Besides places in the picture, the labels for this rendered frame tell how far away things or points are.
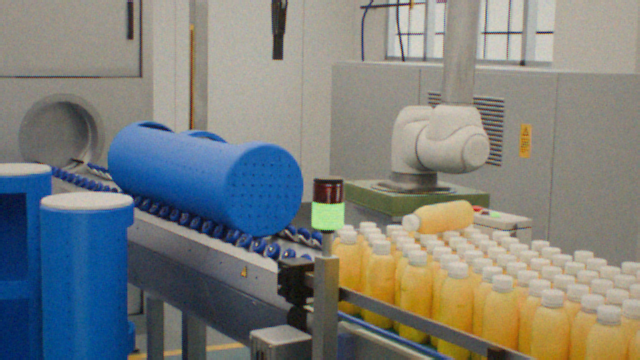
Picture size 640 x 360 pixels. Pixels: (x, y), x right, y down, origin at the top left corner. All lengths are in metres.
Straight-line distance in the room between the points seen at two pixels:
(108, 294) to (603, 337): 1.66
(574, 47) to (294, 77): 3.36
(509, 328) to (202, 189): 1.26
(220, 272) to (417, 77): 2.30
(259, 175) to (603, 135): 1.81
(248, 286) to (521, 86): 1.86
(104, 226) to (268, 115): 5.23
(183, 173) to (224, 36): 4.96
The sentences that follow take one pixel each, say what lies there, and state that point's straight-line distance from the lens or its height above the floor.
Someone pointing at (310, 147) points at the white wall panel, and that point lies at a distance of 8.09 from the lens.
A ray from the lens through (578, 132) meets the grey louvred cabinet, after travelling 3.92.
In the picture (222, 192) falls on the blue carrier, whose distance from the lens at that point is 2.62.
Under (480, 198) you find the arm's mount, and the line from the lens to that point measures 2.99.
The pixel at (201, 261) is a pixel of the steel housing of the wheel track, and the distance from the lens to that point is 2.80.
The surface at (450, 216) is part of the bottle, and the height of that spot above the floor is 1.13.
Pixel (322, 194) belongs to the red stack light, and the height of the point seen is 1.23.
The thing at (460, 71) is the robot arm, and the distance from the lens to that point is 2.79.
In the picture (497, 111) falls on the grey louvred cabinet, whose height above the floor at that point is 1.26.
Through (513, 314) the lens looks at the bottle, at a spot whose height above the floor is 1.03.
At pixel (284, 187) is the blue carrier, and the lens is 2.73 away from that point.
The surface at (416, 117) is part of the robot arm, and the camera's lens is 2.92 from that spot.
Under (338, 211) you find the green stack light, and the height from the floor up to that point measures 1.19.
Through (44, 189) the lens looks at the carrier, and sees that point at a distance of 3.58.
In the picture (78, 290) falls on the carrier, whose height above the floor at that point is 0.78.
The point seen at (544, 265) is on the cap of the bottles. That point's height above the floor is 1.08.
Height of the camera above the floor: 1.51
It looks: 8 degrees down
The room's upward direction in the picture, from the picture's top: 1 degrees clockwise
